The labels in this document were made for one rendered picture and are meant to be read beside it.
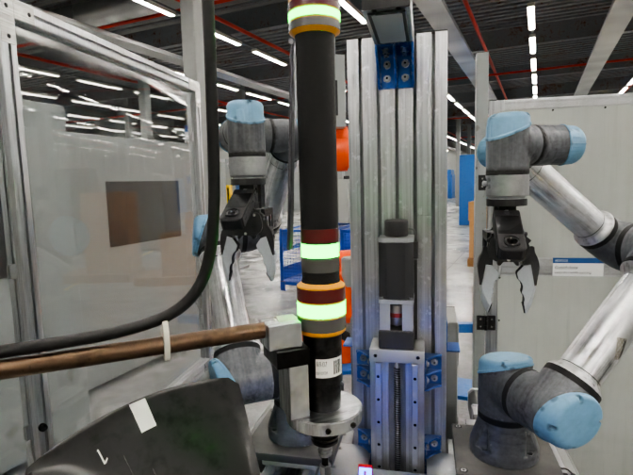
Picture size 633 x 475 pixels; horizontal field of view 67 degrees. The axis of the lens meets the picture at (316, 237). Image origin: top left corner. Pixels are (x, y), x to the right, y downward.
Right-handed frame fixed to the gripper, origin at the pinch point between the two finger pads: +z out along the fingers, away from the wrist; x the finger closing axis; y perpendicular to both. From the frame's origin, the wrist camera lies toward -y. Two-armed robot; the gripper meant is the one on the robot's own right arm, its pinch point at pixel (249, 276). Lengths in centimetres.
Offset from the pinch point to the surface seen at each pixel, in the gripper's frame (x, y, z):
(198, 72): 266, 565, -180
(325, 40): -26, -52, -30
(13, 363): -6, -64, -7
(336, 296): -27, -52, -9
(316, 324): -25, -53, -7
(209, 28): -18, -56, -31
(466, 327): -74, 289, 97
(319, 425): -25, -54, 2
